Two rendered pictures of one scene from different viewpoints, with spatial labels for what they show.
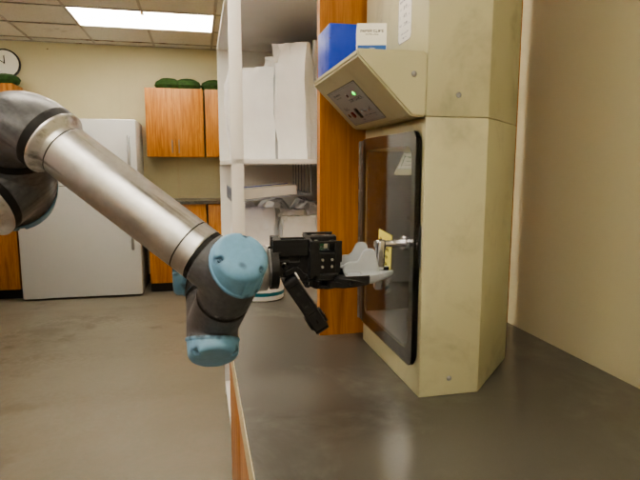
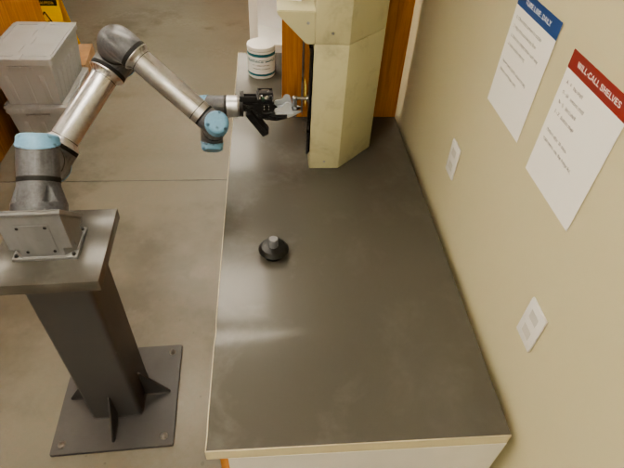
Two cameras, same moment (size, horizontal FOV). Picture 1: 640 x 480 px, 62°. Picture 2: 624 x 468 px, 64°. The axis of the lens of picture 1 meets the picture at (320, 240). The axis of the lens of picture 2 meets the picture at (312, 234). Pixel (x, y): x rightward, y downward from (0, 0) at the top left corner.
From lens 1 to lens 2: 1.03 m
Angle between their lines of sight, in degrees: 36
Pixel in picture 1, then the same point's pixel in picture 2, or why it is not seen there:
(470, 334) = (335, 144)
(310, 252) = (257, 103)
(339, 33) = not seen: outside the picture
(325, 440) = (258, 186)
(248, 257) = (219, 123)
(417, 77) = (310, 25)
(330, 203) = (289, 45)
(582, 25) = not seen: outside the picture
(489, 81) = (350, 26)
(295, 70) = not seen: outside the picture
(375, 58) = (287, 16)
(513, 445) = (331, 198)
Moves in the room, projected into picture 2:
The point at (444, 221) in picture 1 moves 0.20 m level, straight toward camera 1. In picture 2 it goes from (323, 94) to (300, 123)
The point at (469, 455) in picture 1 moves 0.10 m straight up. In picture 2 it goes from (310, 200) to (311, 176)
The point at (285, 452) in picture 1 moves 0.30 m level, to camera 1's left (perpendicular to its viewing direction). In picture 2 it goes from (240, 189) to (158, 179)
